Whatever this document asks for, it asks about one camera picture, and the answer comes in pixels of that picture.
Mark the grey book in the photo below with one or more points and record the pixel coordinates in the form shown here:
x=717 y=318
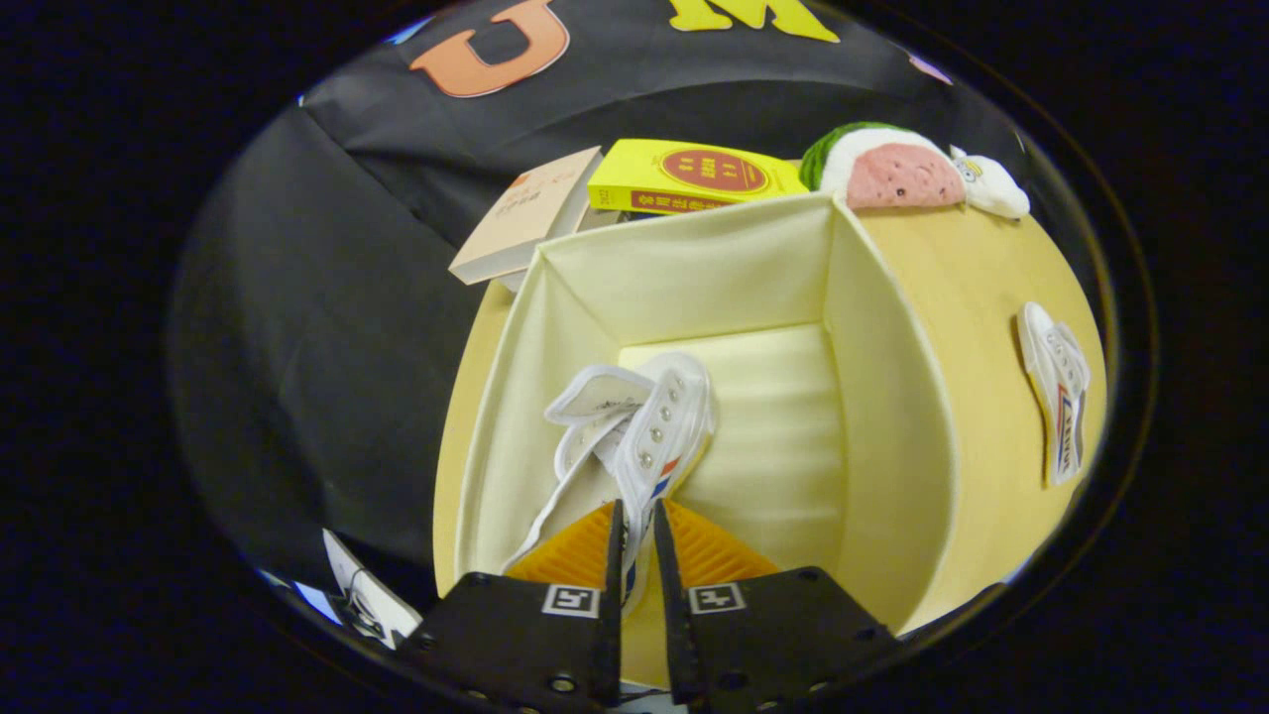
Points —
x=593 y=220

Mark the beige book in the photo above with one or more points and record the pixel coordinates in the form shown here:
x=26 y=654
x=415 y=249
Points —
x=525 y=218

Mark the cream storage box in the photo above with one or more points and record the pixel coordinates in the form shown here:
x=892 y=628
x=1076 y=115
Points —
x=773 y=446

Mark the white canvas shoe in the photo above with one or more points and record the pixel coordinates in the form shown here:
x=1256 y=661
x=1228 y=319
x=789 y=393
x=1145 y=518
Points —
x=1056 y=377
x=654 y=426

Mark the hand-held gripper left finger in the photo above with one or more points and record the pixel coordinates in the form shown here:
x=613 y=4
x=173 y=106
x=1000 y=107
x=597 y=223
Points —
x=516 y=635

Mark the yellow book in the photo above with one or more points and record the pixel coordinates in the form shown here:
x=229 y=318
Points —
x=694 y=174

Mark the white plush toy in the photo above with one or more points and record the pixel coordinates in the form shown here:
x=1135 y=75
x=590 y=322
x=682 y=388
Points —
x=996 y=188

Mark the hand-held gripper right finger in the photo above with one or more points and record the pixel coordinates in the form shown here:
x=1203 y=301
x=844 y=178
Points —
x=773 y=635

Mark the watermelon slice plush toy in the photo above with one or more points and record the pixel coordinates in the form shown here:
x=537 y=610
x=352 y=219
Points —
x=892 y=174

